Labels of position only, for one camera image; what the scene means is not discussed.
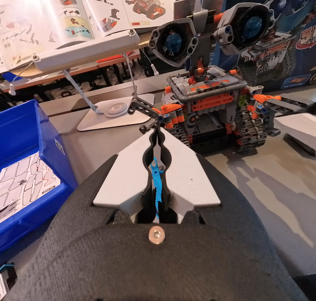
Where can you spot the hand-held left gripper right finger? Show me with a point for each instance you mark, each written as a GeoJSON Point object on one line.
{"type": "Point", "coordinates": [192, 182]}

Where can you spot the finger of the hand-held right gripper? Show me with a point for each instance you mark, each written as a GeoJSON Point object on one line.
{"type": "Point", "coordinates": [312, 108]}
{"type": "Point", "coordinates": [301, 128]}

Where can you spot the blue brick separator tool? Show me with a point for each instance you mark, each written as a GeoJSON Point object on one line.
{"type": "Point", "coordinates": [156, 182]}

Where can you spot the tracked toy robot vehicle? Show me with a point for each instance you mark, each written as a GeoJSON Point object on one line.
{"type": "Point", "coordinates": [209, 101]}

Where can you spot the glossy building instruction booklet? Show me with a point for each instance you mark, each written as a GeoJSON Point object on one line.
{"type": "Point", "coordinates": [49, 22]}

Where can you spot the clear sticker sheet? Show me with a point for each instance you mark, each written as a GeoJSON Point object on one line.
{"type": "Point", "coordinates": [24, 182]}

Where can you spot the blue toy box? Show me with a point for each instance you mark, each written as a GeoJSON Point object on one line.
{"type": "Point", "coordinates": [296, 59]}

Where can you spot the small white peg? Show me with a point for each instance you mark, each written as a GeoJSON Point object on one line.
{"type": "Point", "coordinates": [12, 88]}
{"type": "Point", "coordinates": [156, 72]}

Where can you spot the blue plastic bin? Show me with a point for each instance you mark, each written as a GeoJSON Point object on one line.
{"type": "Point", "coordinates": [49, 145]}

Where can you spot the white document stand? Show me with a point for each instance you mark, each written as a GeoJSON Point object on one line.
{"type": "Point", "coordinates": [111, 119]}

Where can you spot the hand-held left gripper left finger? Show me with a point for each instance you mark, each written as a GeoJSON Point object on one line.
{"type": "Point", "coordinates": [121, 182]}

